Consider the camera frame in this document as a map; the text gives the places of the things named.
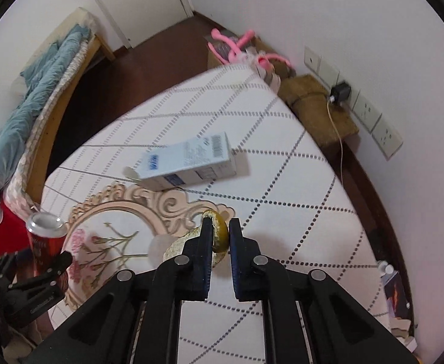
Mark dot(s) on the white door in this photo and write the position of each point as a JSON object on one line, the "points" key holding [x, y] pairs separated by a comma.
{"points": [[131, 3]]}

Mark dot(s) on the blue duvet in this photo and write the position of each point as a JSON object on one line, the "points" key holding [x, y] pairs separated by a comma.
{"points": [[28, 102]]}

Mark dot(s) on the white wall socket plate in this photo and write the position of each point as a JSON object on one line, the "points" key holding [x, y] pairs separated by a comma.
{"points": [[388, 137], [354, 96], [366, 113], [330, 71], [312, 60]]}

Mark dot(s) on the wooden bed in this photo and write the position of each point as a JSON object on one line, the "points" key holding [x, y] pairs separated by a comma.
{"points": [[68, 83]]}

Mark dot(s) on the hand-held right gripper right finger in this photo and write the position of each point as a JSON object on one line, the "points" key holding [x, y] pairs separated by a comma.
{"points": [[236, 269]]}

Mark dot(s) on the dark printed box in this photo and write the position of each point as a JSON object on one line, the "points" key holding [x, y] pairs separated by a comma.
{"points": [[396, 295]]}

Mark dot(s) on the yellow fruit peel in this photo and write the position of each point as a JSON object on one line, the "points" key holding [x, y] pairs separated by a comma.
{"points": [[220, 231]]}

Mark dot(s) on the pink plush toy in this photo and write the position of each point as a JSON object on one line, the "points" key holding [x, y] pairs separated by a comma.
{"points": [[241, 49]]}

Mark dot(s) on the white diamond pattern tablecloth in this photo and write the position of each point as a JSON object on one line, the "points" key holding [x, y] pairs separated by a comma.
{"points": [[282, 197]]}

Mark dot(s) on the brown wooden stool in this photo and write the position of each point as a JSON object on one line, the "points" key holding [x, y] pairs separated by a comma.
{"points": [[316, 110]]}

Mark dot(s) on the red drink can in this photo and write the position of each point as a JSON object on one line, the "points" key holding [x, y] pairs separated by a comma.
{"points": [[44, 240]]}

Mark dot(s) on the cardboard box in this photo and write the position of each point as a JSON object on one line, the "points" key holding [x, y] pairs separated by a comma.
{"points": [[216, 55]]}

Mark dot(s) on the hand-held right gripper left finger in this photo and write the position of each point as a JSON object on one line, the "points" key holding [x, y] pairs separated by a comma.
{"points": [[206, 269]]}

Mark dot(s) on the white and blue carton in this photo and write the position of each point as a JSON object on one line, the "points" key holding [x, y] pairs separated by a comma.
{"points": [[188, 163]]}

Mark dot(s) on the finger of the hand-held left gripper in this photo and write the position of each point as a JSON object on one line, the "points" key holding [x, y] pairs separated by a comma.
{"points": [[57, 269]]}

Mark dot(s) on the black charger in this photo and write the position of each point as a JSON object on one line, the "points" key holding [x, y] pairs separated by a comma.
{"points": [[340, 93]]}

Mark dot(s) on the beige checkered bed sheet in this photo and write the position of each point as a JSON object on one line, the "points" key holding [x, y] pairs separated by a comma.
{"points": [[44, 121]]}

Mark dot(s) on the small white bottle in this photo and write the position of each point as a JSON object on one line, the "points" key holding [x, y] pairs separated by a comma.
{"points": [[385, 267]]}

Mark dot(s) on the red blanket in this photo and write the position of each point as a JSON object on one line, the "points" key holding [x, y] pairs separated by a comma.
{"points": [[11, 231]]}

